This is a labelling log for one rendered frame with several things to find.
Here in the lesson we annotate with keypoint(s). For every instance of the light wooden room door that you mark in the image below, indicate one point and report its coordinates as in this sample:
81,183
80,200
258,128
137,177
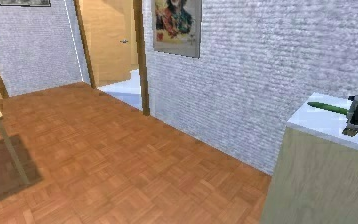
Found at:
108,40

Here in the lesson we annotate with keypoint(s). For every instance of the green cucumber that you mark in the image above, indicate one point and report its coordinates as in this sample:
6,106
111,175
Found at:
327,107

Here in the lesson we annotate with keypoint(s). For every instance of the beige cabinet with white top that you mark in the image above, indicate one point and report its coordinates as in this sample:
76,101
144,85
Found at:
323,173

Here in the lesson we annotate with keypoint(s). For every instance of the colourful framed wall picture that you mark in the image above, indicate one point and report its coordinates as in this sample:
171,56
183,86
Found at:
177,25

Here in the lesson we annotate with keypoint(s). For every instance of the dark framed wall picture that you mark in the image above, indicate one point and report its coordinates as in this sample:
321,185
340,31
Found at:
23,2

